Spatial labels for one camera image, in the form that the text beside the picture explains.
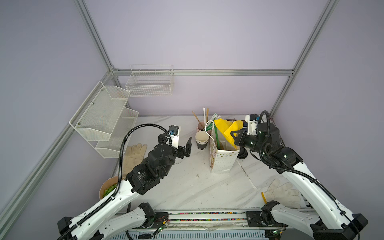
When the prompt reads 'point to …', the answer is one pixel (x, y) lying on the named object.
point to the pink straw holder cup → (200, 127)
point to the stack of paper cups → (202, 138)
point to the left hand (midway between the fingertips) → (179, 136)
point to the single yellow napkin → (227, 127)
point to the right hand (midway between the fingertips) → (228, 133)
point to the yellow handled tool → (264, 197)
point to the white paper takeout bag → (223, 154)
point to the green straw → (216, 136)
